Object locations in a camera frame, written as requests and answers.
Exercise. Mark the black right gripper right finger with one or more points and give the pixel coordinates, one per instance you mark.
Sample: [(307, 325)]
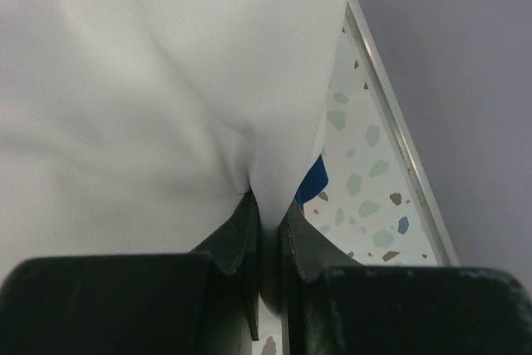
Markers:
[(331, 304)]

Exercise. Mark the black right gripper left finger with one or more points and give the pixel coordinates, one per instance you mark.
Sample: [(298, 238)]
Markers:
[(202, 302)]

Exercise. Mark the white t shirt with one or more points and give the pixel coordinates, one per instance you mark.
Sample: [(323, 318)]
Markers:
[(136, 126)]

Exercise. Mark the blue printed folded t shirt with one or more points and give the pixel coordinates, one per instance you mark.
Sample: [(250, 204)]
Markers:
[(313, 183)]

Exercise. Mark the aluminium right side rail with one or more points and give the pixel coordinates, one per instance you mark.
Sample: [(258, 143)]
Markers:
[(389, 109)]

